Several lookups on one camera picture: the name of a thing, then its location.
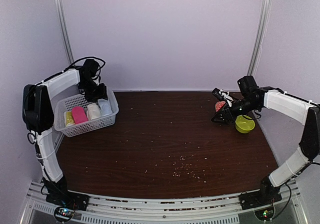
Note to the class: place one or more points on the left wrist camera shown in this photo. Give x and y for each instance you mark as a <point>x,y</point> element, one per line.
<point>90,69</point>

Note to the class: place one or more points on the aluminium frame post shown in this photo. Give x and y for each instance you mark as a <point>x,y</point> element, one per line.
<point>261,30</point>
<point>64,31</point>

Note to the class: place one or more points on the white terry towel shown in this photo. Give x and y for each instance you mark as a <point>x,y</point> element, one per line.
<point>93,111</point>

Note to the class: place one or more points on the light blue towel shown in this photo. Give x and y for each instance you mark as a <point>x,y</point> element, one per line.
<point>105,107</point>

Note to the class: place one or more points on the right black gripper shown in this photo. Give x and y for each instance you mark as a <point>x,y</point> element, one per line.
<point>223,112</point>

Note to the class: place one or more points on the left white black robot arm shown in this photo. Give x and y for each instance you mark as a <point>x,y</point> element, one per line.
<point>39,118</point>

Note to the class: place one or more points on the left round circuit board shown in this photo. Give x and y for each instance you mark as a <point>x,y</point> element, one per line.
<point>63,214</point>

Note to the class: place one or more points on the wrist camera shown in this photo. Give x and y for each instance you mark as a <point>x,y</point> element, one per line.
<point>247,83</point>
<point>90,69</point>

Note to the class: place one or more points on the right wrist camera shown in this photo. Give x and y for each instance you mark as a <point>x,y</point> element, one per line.
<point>247,83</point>

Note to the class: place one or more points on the left aluminium frame post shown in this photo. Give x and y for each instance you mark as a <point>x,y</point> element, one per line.
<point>64,31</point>

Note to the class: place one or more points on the red white patterned ceramic bowl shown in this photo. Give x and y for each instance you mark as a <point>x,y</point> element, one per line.
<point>219,105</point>

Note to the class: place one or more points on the lime green plastic bowl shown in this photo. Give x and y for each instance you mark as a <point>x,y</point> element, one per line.
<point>244,124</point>

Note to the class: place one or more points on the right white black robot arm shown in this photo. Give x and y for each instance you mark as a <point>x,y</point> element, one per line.
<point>293,126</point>

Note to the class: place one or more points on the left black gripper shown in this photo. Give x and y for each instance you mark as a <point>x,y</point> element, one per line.
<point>102,93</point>

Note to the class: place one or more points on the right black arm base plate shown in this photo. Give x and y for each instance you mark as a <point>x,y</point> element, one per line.
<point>259,198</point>

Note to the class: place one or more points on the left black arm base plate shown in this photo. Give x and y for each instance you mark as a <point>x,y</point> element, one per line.
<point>70,200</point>

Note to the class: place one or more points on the right round circuit board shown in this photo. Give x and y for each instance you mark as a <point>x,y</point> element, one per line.
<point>265,214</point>

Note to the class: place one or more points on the yellow white cup in basket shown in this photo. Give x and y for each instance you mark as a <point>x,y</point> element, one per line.
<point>68,119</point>

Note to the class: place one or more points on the round circuit board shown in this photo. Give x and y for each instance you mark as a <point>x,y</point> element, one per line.
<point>265,214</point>
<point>63,214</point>

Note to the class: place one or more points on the right aluminium frame post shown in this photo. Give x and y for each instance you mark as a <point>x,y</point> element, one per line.
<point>261,30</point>

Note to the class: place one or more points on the white perforated plastic basket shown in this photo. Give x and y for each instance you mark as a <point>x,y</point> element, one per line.
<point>78,100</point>

